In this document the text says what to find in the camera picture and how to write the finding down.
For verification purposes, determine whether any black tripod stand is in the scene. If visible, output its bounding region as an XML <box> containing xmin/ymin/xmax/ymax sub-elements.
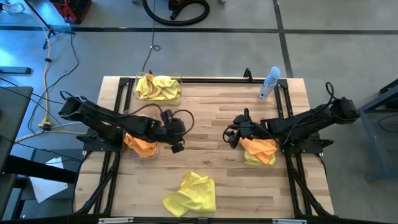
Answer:
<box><xmin>23</xmin><ymin>0</ymin><xmax>76</xmax><ymax>50</ymax></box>

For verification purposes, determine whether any yellow floor cable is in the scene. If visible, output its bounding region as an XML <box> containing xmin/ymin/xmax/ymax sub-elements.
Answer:
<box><xmin>14</xmin><ymin>9</ymin><xmax>82</xmax><ymax>143</ymax></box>

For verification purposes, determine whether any black aluminium table frame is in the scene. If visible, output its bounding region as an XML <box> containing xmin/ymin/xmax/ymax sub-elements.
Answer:
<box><xmin>73</xmin><ymin>76</ymin><xmax>336</xmax><ymax>224</ymax></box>

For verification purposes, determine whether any white paper sheet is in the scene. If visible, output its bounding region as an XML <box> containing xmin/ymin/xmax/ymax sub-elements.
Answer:
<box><xmin>29</xmin><ymin>157</ymin><xmax>69</xmax><ymax>204</ymax></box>

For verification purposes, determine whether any grey stand foot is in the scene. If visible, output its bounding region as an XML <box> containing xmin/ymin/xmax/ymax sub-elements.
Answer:
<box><xmin>0</xmin><ymin>66</ymin><xmax>32</xmax><ymax>75</ymax></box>

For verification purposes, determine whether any orange microfiber towel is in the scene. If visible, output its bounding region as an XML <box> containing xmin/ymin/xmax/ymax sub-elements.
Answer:
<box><xmin>239</xmin><ymin>138</ymin><xmax>277</xmax><ymax>165</ymax></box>
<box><xmin>123</xmin><ymin>132</ymin><xmax>159</xmax><ymax>159</ymax></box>

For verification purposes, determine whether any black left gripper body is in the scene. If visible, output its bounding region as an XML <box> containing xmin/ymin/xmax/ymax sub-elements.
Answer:
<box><xmin>157</xmin><ymin>109</ymin><xmax>187</xmax><ymax>144</ymax></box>

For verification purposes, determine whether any dark grey desk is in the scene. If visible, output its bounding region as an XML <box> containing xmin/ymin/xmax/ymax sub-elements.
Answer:
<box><xmin>0</xmin><ymin>86</ymin><xmax>34</xmax><ymax>218</ymax></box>

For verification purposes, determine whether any black vacuum hose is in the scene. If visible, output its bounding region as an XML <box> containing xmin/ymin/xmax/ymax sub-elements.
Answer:
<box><xmin>142</xmin><ymin>0</ymin><xmax>211</xmax><ymax>27</ymax></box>

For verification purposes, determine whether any thin black floor cable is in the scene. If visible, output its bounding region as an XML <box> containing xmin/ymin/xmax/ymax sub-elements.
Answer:
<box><xmin>27</xmin><ymin>32</ymin><xmax>80</xmax><ymax>134</ymax></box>
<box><xmin>142</xmin><ymin>0</ymin><xmax>162</xmax><ymax>73</ymax></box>

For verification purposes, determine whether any light blue spray bottle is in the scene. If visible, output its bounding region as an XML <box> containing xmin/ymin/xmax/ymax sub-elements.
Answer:
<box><xmin>257</xmin><ymin>66</ymin><xmax>281</xmax><ymax>101</ymax></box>

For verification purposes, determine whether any blue-grey table frame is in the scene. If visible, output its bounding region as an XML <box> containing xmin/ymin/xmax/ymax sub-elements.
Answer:
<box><xmin>341</xmin><ymin>79</ymin><xmax>398</xmax><ymax>183</ymax></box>

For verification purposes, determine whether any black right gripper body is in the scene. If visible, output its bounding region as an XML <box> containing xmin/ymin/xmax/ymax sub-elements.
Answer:
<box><xmin>233</xmin><ymin>108</ymin><xmax>265</xmax><ymax>139</ymax></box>

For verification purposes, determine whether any white shoe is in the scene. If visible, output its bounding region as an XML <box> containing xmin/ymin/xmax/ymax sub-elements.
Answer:
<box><xmin>0</xmin><ymin>2</ymin><xmax>25</xmax><ymax>15</ymax></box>

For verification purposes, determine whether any orange vacuum cleaner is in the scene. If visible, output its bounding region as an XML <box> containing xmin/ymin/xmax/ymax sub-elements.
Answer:
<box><xmin>167</xmin><ymin>0</ymin><xmax>200</xmax><ymax>12</ymax></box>

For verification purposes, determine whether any red toolbox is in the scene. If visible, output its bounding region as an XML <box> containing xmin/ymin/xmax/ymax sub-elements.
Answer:
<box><xmin>49</xmin><ymin>0</ymin><xmax>93</xmax><ymax>25</ymax></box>

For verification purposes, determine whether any clear plastic basket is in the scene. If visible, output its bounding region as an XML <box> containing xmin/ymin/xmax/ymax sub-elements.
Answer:
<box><xmin>122</xmin><ymin>108</ymin><xmax>161</xmax><ymax>161</ymax></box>
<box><xmin>132</xmin><ymin>72</ymin><xmax>183</xmax><ymax>107</ymax></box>

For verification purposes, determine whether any silver frame bracket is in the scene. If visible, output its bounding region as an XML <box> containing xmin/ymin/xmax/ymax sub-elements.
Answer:
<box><xmin>98</xmin><ymin>217</ymin><xmax>134</xmax><ymax>224</ymax></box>
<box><xmin>272</xmin><ymin>218</ymin><xmax>308</xmax><ymax>224</ymax></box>

